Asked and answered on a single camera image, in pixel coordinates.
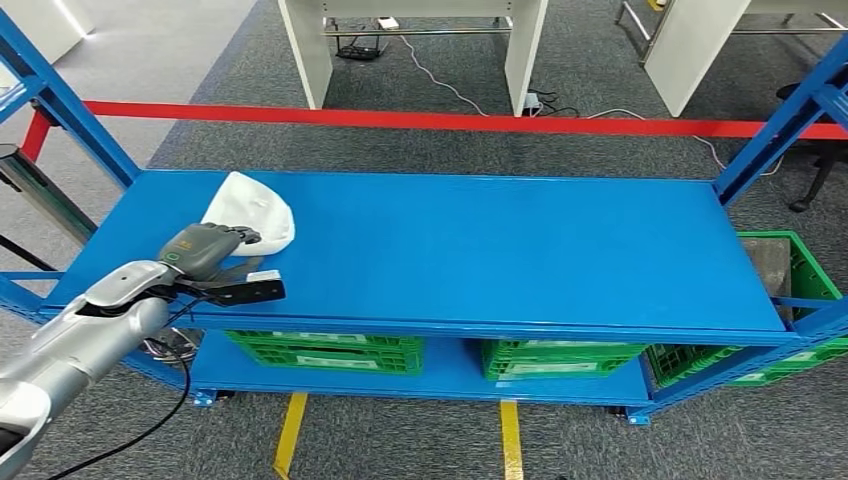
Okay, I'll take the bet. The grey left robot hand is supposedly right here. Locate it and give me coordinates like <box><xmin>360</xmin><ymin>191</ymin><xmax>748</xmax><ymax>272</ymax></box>
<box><xmin>157</xmin><ymin>223</ymin><xmax>265</xmax><ymax>283</ymax></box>

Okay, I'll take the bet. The white curved plastic part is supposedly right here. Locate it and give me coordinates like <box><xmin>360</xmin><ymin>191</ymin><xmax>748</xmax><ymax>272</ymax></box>
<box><xmin>200</xmin><ymin>170</ymin><xmax>296</xmax><ymax>258</ymax></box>

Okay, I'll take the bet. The grey flat board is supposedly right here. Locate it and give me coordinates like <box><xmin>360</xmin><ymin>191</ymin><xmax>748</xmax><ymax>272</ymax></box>
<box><xmin>741</xmin><ymin>237</ymin><xmax>794</xmax><ymax>313</ymax></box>

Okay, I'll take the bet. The long red barrier belt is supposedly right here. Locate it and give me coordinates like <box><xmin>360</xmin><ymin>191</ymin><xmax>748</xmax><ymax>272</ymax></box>
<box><xmin>82</xmin><ymin>99</ymin><xmax>848</xmax><ymax>142</ymax></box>

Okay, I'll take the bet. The black office chair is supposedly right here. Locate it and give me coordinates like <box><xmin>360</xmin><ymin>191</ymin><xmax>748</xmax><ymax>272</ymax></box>
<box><xmin>775</xmin><ymin>56</ymin><xmax>848</xmax><ymax>213</ymax></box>

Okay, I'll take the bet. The white desk panel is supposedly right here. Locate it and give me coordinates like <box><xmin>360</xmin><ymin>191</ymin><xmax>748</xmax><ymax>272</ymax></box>
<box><xmin>643</xmin><ymin>0</ymin><xmax>848</xmax><ymax>119</ymax></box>

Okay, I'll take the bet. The short red barrier belt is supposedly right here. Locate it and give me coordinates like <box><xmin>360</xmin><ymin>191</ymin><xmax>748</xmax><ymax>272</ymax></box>
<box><xmin>18</xmin><ymin>109</ymin><xmax>54</xmax><ymax>164</ymax></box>

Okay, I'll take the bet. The black router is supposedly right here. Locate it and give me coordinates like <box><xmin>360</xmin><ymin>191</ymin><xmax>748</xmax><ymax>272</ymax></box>
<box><xmin>334</xmin><ymin>36</ymin><xmax>386</xmax><ymax>61</ymax></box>

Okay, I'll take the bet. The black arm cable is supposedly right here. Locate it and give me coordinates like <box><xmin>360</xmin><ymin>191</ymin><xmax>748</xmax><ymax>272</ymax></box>
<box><xmin>46</xmin><ymin>301</ymin><xmax>195</xmax><ymax>480</ymax></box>

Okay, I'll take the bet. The blue metal shelf rack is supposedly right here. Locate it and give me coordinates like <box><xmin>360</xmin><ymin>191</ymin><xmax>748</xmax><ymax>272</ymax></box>
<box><xmin>0</xmin><ymin>6</ymin><xmax>848</xmax><ymax>427</ymax></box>

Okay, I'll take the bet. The chrome stanchion post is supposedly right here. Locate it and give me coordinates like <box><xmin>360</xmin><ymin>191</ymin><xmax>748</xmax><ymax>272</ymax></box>
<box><xmin>0</xmin><ymin>142</ymin><xmax>200</xmax><ymax>364</ymax></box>

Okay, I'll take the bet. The white desk with crossbar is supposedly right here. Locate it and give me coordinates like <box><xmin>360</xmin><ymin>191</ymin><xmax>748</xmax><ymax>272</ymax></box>
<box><xmin>276</xmin><ymin>0</ymin><xmax>551</xmax><ymax>117</ymax></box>

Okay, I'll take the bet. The white cable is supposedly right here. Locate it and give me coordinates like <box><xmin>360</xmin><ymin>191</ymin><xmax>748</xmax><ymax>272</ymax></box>
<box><xmin>584</xmin><ymin>107</ymin><xmax>786</xmax><ymax>178</ymax></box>
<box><xmin>396</xmin><ymin>33</ymin><xmax>492</xmax><ymax>117</ymax></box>

